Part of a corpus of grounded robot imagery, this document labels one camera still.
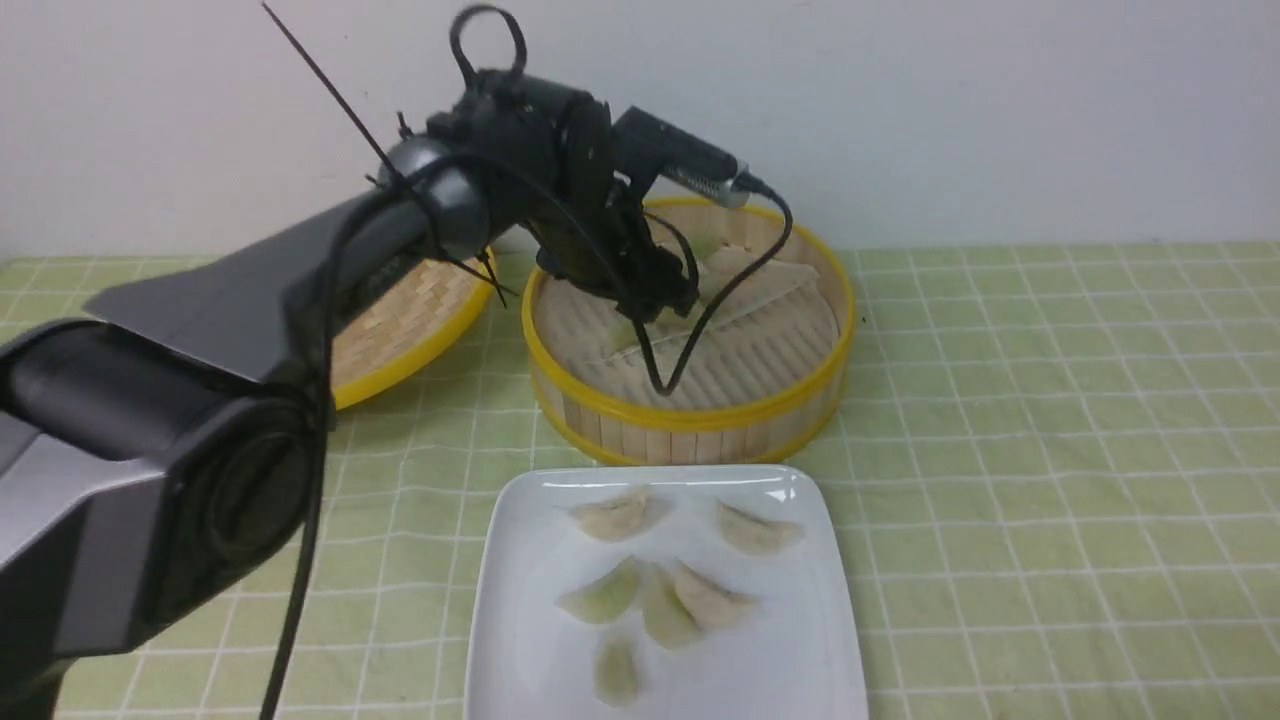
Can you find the green dumpling plate left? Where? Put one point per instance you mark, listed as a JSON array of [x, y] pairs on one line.
[[608, 598]]

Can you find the yellow rimmed bamboo steamer basket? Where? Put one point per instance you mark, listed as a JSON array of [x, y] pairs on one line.
[[755, 390]]

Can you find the green dumpling plate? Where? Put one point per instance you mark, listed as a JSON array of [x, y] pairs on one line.
[[665, 618], [615, 676], [608, 598]]

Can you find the green dumpling in steamer back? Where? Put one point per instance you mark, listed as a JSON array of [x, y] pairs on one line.
[[703, 248]]

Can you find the beige dumpling plate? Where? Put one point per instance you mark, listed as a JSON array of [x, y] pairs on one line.
[[753, 535], [709, 604]]

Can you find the beige dumpling plate upper right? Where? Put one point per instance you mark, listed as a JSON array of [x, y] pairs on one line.
[[753, 535]]

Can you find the beige dumpling plate centre right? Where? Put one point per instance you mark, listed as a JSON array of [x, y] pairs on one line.
[[709, 604]]

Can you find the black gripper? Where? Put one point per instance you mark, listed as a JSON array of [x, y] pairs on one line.
[[544, 155]]

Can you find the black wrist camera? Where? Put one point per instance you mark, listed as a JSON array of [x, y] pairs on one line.
[[646, 148]]

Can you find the white dumpling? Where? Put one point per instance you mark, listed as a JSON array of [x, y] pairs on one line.
[[621, 517]]

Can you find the green dumpling plate middle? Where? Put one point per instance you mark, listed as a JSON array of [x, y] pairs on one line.
[[665, 618]]

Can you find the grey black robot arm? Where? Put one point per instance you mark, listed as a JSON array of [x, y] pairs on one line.
[[162, 447]]

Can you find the green dumpling plate bottom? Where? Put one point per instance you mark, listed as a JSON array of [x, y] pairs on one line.
[[615, 676]]

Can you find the yellow rimmed bamboo steamer lid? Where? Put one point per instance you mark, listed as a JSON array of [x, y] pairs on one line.
[[414, 322]]

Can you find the green dumpling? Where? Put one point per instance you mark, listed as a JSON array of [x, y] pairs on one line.
[[623, 336], [703, 248]]

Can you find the white square plate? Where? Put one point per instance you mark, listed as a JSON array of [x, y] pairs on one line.
[[796, 656]]

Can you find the green checkered tablecloth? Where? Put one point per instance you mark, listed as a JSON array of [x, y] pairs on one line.
[[1054, 478]]

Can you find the white steamer liner paper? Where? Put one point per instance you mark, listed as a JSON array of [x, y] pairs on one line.
[[768, 284]]

